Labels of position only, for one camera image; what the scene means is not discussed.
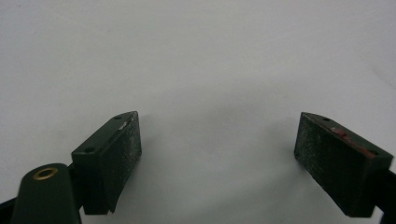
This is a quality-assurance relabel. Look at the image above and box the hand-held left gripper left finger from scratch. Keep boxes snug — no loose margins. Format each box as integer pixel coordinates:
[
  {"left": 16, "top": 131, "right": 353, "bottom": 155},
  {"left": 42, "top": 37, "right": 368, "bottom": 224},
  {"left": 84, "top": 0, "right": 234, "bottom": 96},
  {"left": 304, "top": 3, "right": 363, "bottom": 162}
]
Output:
[{"left": 71, "top": 110, "right": 143, "bottom": 216}]

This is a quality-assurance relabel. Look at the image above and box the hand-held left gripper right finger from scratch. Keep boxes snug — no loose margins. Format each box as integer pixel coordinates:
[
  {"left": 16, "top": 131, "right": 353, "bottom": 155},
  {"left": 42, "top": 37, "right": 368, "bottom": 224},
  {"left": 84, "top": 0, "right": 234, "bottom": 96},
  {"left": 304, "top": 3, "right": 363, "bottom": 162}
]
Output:
[{"left": 293, "top": 111, "right": 394, "bottom": 218}]

